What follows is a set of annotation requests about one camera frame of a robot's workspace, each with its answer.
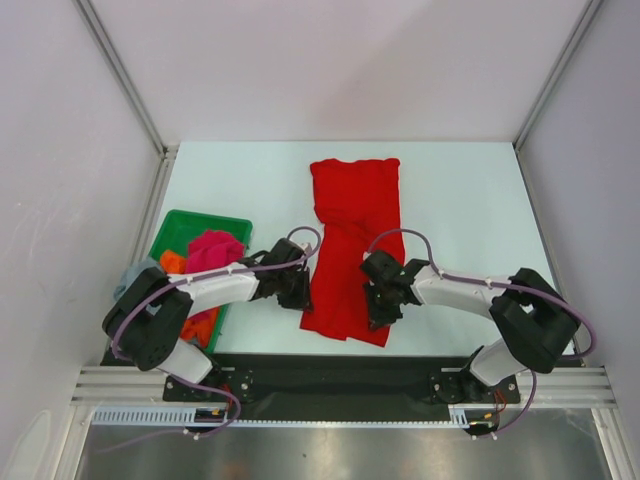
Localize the red t shirt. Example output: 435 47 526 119
300 158 401 347

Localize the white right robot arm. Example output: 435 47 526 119
360 251 580 402

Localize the green plastic bin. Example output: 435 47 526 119
149 210 252 353

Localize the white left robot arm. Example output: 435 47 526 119
102 238 313 400

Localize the left aluminium corner post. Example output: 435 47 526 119
74 0 179 161

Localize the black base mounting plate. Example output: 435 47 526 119
99 351 584 421

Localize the right aluminium corner post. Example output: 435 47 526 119
513 0 604 151

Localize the magenta t shirt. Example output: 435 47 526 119
185 230 245 274

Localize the aluminium corner post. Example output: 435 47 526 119
513 0 604 151
74 0 179 161

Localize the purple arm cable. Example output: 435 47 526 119
94 225 324 454
367 228 599 439

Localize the orange t shirt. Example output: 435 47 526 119
159 250 220 348

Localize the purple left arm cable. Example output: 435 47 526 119
94 225 324 454

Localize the white slotted cable duct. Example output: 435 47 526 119
92 403 501 430

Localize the grey blue t shirt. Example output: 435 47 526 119
113 257 160 301

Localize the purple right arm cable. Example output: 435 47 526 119
367 228 599 439

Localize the aluminium frame rail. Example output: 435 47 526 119
70 366 617 409

